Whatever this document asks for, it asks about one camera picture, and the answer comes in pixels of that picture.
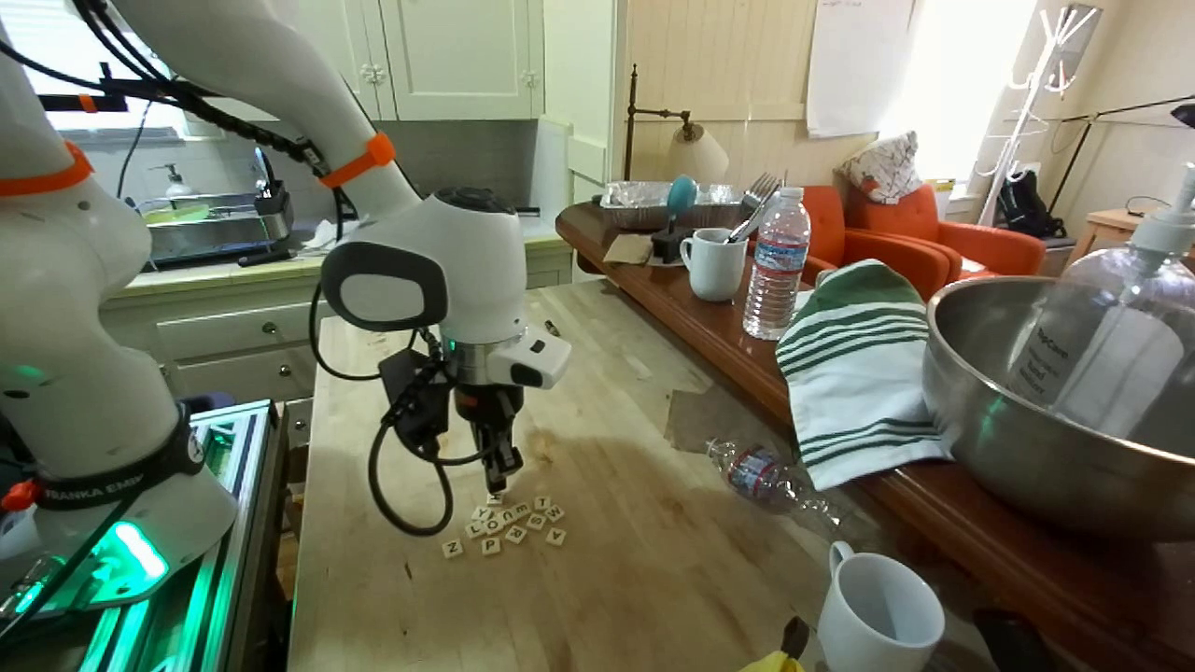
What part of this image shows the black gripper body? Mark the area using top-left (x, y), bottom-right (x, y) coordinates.
top-left (456, 383), bottom-right (522, 454)

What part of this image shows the letter tile E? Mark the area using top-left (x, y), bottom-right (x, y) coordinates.
top-left (546, 527), bottom-right (566, 548)

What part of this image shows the letter tile Z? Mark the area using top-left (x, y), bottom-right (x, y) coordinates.
top-left (439, 537), bottom-right (468, 560)

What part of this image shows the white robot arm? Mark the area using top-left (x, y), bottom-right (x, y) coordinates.
top-left (0, 0), bottom-right (525, 591)

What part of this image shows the crumpled plastic wrapper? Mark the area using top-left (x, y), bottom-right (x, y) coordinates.
top-left (707, 440), bottom-right (840, 527)

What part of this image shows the foil baking tray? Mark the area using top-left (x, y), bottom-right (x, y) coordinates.
top-left (597, 179), bottom-right (743, 209)

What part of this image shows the white mug on counter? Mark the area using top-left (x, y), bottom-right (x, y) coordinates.
top-left (681, 226), bottom-right (747, 303)

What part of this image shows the clear plastic water bottle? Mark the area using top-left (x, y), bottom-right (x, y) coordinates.
top-left (743, 188), bottom-right (811, 341)

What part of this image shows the brass desk lamp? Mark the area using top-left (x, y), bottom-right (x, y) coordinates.
top-left (621, 74), bottom-right (729, 181)

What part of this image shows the yellow banana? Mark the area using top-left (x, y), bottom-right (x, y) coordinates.
top-left (739, 616), bottom-right (811, 672)

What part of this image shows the white kitchen cabinet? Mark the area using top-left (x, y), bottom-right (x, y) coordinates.
top-left (288, 0), bottom-right (542, 118)

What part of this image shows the green striped dish towel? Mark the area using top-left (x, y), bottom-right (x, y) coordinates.
top-left (778, 259), bottom-right (943, 488)

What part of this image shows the white mug in foreground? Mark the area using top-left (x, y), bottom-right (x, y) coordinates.
top-left (814, 540), bottom-right (943, 672)

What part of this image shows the orange armchair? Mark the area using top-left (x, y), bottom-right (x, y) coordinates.
top-left (801, 188), bottom-right (1044, 297)

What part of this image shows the patterned cushion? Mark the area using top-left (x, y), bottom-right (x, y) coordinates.
top-left (845, 132), bottom-right (921, 206)

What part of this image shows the large steel mixing bowl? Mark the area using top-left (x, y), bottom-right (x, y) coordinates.
top-left (921, 275), bottom-right (1195, 540)

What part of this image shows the clear soap pump bottle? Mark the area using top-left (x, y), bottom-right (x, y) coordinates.
top-left (1009, 166), bottom-right (1195, 434)

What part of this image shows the brown wooden counter shelf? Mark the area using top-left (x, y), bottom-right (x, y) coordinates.
top-left (557, 206), bottom-right (1195, 672)

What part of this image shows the white coat rack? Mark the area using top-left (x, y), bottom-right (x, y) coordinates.
top-left (982, 0), bottom-right (1100, 196)

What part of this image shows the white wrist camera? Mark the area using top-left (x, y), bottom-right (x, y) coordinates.
top-left (489, 329), bottom-right (570, 389)

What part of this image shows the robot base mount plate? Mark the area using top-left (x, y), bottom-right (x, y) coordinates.
top-left (2, 399), bottom-right (281, 672)

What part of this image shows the white wall paper sheet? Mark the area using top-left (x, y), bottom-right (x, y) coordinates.
top-left (806, 0), bottom-right (913, 137)

